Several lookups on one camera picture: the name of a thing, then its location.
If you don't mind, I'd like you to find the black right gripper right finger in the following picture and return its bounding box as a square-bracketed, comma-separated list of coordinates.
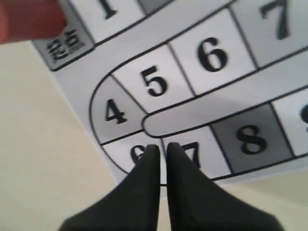
[167, 142, 284, 231]

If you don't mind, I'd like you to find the printed paper game board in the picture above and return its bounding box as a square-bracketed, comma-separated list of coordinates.
[33, 0, 308, 188]

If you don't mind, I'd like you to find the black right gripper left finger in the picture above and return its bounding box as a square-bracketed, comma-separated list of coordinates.
[59, 144, 160, 231]

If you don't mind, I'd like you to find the red cylinder game piece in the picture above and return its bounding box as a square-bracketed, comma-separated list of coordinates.
[0, 0, 66, 44]

